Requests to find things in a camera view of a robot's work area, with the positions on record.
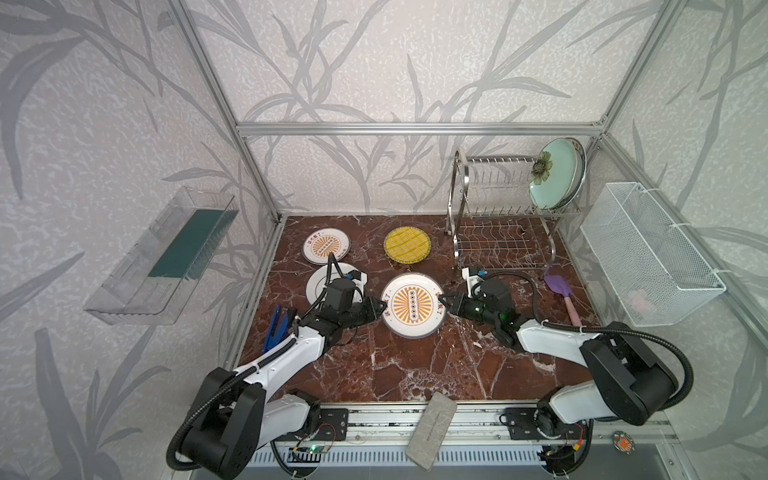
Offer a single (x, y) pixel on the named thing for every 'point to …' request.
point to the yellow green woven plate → (407, 244)
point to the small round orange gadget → (623, 442)
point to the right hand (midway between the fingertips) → (438, 289)
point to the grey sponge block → (431, 431)
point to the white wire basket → (652, 273)
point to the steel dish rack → (492, 220)
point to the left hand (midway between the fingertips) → (391, 297)
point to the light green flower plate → (553, 174)
